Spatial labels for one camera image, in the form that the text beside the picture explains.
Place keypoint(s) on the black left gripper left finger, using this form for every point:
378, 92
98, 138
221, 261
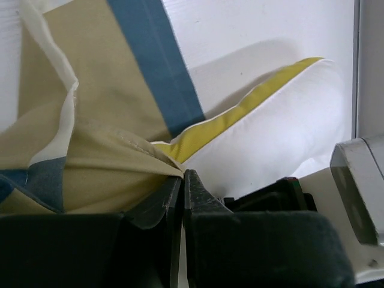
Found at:
152, 236

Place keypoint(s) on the aluminium rail right side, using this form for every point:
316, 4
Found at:
367, 95

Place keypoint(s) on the white pillow yellow edge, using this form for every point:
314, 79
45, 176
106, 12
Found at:
292, 119

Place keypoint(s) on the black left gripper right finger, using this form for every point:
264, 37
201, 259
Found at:
210, 234

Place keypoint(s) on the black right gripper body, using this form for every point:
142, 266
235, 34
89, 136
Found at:
285, 194

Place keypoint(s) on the plaid beige blue pillowcase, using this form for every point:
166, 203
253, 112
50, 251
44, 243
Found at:
100, 82

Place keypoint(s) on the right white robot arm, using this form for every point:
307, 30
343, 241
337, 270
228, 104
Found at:
349, 193

